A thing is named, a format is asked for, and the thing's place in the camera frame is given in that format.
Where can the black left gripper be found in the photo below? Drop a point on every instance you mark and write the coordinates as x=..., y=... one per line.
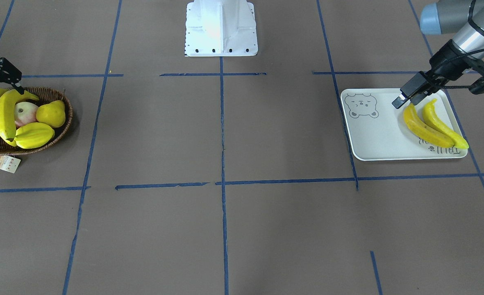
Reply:
x=445, y=58

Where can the yellow banana with dark tip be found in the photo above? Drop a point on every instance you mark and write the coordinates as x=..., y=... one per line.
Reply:
x=8, y=102

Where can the deep yellow banana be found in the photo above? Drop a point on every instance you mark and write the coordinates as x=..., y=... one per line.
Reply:
x=423, y=131

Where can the bright yellow-green banana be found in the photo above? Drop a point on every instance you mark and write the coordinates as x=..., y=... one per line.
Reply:
x=431, y=119

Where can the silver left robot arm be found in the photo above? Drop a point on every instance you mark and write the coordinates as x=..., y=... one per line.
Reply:
x=464, y=52

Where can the brown wicker fruit basket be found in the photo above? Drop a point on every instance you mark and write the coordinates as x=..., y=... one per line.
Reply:
x=46, y=95

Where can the pale green red apple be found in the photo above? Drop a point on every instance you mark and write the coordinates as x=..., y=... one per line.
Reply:
x=25, y=113

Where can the white rectangular bear tray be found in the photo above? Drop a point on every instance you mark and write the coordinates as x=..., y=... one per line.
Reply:
x=377, y=131

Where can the yellow star fruit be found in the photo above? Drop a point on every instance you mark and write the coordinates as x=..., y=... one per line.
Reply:
x=33, y=135

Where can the yellow pear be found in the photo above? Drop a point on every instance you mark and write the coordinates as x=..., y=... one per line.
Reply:
x=52, y=114

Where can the paper price tag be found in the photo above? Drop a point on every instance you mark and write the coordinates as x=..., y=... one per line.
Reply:
x=9, y=163

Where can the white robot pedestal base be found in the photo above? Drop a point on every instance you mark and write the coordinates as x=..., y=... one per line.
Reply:
x=220, y=28

